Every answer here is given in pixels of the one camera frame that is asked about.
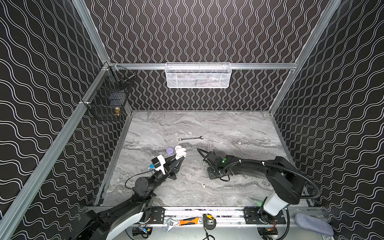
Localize black wire basket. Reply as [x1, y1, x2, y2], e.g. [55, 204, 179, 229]
[83, 61, 137, 123]

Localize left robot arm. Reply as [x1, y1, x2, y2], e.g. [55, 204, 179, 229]
[69, 155, 185, 240]

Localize white wire mesh basket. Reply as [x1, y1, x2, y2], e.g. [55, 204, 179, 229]
[165, 62, 232, 89]

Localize grey cloth pad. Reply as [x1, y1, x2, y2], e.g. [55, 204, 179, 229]
[295, 214, 334, 237]

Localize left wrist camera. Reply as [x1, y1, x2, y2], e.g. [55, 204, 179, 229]
[149, 155, 166, 175]

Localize black yellow tape measure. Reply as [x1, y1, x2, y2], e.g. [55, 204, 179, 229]
[203, 214, 217, 230]

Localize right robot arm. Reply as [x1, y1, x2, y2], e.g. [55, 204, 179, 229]
[201, 151, 321, 224]

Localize purple earbud charging case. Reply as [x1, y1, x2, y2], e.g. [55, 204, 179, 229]
[166, 147, 175, 155]

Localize orange adjustable wrench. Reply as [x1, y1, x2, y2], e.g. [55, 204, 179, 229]
[162, 217, 203, 232]

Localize silver combination wrench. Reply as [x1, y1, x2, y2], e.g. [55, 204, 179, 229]
[179, 136, 204, 141]

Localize brass padlock in basket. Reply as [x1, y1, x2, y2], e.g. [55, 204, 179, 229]
[115, 107, 121, 117]

